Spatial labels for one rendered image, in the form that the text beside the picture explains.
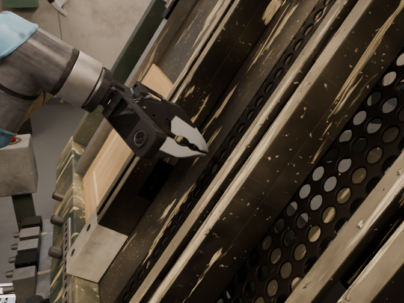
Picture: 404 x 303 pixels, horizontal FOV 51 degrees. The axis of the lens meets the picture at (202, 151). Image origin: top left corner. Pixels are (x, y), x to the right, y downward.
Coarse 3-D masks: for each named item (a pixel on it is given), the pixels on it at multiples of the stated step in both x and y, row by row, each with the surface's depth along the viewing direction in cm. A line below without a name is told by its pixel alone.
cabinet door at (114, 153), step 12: (156, 72) 113; (144, 84) 117; (156, 84) 108; (168, 84) 101; (108, 144) 121; (120, 144) 112; (96, 156) 126; (108, 156) 117; (120, 156) 108; (96, 168) 121; (108, 168) 112; (120, 168) 103; (84, 180) 125; (96, 180) 116; (108, 180) 107; (84, 192) 119; (96, 192) 111; (96, 204) 106
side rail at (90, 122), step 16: (160, 0) 139; (144, 16) 142; (160, 16) 142; (144, 32) 142; (128, 48) 143; (144, 48) 144; (128, 64) 145; (96, 112) 149; (80, 128) 149; (96, 128) 151
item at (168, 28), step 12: (180, 0) 118; (192, 0) 119; (180, 12) 119; (168, 24) 120; (180, 24) 121; (156, 36) 121; (168, 36) 121; (156, 48) 121; (144, 60) 122; (156, 60) 123; (132, 72) 126; (144, 72) 123; (132, 84) 124; (96, 132) 130; (108, 132) 128; (96, 144) 128; (84, 156) 129; (84, 168) 130
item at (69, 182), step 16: (80, 144) 152; (64, 160) 146; (64, 176) 135; (80, 176) 128; (64, 192) 125; (80, 192) 119; (64, 208) 117; (80, 208) 111; (80, 224) 104; (80, 288) 84; (96, 288) 86
